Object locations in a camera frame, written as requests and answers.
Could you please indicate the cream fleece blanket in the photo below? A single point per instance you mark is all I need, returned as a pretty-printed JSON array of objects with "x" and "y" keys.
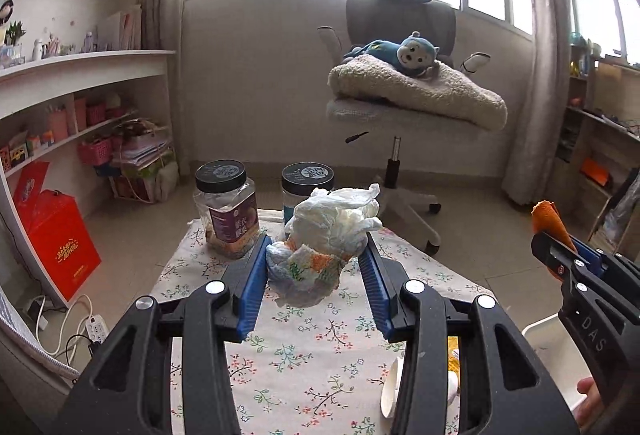
[{"x": 425, "y": 96}]

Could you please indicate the white ribbed panel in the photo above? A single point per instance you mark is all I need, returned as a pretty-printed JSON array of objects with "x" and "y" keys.
[{"x": 25, "y": 340}]

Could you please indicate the teal container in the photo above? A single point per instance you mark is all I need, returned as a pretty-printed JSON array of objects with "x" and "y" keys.
[{"x": 576, "y": 41}]

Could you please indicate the wooden computer desk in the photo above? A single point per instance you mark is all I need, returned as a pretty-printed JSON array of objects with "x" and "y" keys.
[{"x": 595, "y": 147}]

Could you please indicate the black-lid clear plastic jar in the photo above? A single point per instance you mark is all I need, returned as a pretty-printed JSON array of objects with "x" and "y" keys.
[{"x": 306, "y": 177}]

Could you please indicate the white plastic trash bin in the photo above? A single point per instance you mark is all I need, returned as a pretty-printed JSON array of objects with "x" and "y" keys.
[{"x": 550, "y": 340}]

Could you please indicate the pile of papers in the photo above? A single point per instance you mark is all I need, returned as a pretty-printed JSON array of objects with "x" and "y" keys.
[{"x": 142, "y": 145}]

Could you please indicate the narrow side window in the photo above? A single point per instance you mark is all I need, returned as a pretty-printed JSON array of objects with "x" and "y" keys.
[{"x": 600, "y": 0}]

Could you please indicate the white folders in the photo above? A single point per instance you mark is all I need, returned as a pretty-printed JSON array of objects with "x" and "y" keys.
[{"x": 120, "y": 27}]

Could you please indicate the beige patterned curtain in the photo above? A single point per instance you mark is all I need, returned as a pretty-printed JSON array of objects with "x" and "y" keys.
[{"x": 165, "y": 40}]

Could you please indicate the white power strip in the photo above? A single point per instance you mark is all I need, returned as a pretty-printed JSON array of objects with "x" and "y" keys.
[{"x": 96, "y": 329}]

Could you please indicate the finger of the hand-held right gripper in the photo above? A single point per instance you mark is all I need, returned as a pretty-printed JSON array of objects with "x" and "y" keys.
[
  {"x": 587, "y": 252},
  {"x": 550, "y": 247}
]

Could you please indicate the person's right hand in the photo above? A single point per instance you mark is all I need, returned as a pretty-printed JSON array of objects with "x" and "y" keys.
[{"x": 590, "y": 397}]

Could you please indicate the silver folded umbrella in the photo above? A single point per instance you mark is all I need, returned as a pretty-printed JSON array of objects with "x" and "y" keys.
[{"x": 622, "y": 210}]

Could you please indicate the grey office chair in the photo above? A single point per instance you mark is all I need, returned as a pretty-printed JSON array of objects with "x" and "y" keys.
[{"x": 400, "y": 15}]

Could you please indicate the white plastic wrapper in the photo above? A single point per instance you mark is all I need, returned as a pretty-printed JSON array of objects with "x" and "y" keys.
[{"x": 325, "y": 225}]

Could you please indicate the white bookshelf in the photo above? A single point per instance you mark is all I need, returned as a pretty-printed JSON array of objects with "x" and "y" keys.
[{"x": 100, "y": 65}]

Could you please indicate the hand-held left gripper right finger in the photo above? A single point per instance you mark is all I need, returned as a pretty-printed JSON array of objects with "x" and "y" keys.
[{"x": 376, "y": 285}]

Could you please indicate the orange box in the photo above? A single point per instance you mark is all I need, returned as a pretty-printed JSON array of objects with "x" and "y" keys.
[{"x": 595, "y": 171}]

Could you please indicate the purple-label clear plastic jar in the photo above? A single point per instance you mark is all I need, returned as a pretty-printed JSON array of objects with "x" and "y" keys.
[{"x": 225, "y": 215}]

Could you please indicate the blue monkey plush toy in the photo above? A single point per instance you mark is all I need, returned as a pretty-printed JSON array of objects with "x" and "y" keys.
[{"x": 415, "y": 55}]

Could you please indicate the red gift bag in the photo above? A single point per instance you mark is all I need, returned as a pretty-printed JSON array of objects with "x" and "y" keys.
[{"x": 62, "y": 250}]

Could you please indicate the red paper bag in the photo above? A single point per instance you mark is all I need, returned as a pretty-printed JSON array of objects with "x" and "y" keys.
[{"x": 31, "y": 185}]

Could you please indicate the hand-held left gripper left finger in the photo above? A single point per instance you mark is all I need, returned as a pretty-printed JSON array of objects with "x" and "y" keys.
[{"x": 252, "y": 285}]

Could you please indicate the small potted plant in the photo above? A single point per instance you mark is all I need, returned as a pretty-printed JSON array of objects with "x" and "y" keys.
[{"x": 14, "y": 40}]

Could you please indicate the yellow snack packet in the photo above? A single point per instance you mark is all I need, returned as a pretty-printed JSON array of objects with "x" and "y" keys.
[{"x": 452, "y": 355}]

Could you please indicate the grey patterned curtain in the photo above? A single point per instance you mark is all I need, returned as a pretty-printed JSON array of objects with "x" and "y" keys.
[{"x": 535, "y": 65}]

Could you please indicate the floral tablecloth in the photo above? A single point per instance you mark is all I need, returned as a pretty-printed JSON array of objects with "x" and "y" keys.
[{"x": 310, "y": 350}]

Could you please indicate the pink plastic basket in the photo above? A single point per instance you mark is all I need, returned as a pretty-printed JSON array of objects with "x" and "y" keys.
[{"x": 95, "y": 151}]

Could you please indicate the orange textured rag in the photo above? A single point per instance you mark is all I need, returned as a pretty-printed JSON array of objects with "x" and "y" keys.
[{"x": 550, "y": 217}]

